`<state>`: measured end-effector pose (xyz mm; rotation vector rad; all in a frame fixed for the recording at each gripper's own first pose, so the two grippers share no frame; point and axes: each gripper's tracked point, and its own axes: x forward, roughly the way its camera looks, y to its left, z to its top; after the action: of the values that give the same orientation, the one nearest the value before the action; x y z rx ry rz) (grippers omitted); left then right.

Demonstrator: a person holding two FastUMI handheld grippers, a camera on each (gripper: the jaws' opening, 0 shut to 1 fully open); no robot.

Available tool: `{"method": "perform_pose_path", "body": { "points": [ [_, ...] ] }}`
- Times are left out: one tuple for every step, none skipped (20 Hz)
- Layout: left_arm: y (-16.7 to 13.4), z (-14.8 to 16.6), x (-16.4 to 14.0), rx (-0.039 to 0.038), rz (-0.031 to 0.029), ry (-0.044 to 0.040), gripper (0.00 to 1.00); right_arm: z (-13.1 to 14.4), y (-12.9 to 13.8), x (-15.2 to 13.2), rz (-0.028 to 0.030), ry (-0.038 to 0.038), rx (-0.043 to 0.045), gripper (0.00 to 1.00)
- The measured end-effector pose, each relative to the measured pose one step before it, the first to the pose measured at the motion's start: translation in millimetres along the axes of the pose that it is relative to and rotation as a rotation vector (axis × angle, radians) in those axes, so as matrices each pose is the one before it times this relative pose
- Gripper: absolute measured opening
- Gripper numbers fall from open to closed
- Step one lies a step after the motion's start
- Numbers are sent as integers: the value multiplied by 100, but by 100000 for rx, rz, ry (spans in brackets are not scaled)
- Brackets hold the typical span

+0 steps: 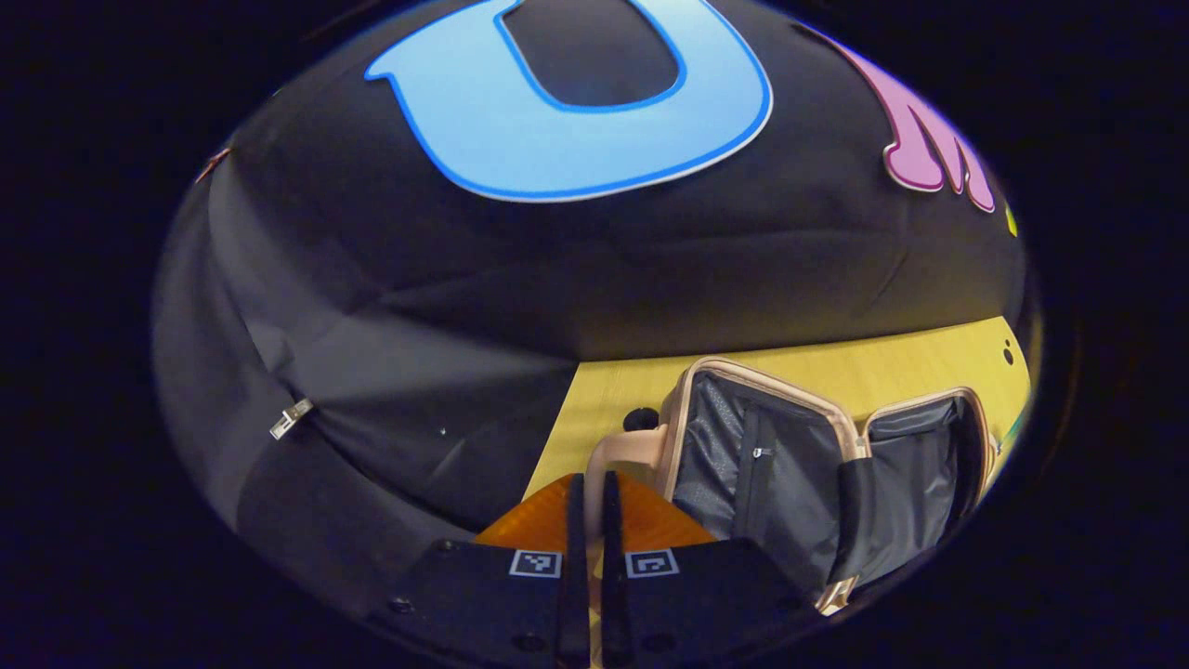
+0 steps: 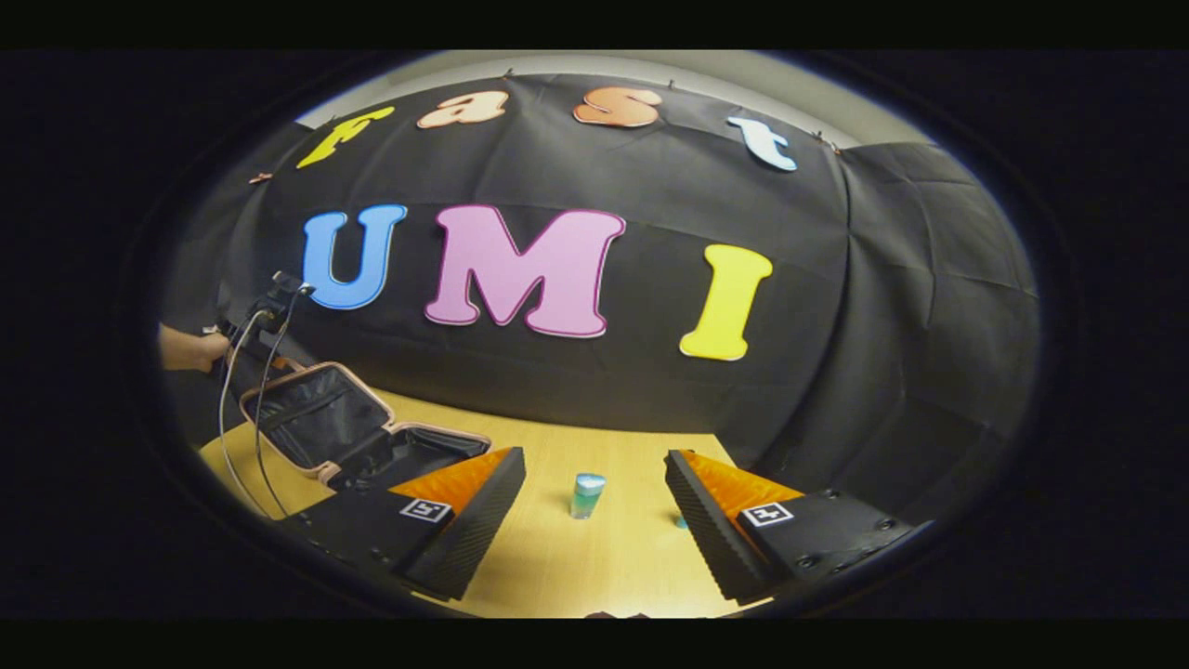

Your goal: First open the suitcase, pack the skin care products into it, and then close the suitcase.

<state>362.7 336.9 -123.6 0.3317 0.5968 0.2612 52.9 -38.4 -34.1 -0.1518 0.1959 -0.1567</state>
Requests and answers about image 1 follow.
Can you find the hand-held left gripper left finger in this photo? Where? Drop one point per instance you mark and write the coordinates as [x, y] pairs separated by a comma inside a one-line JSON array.
[[506, 604]]

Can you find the pink suitcase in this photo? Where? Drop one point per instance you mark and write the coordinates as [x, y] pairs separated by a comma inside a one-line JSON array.
[[743, 465]]

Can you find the pink cloth clip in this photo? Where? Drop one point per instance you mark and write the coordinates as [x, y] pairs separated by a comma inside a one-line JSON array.
[[214, 165]]

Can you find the white cloth clip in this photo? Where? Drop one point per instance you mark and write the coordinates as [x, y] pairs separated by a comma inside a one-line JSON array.
[[291, 418]]

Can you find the black backdrop cloth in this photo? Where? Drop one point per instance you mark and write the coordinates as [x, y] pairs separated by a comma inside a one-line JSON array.
[[418, 307]]

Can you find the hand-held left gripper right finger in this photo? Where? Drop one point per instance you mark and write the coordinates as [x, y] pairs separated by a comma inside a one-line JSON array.
[[687, 595]]

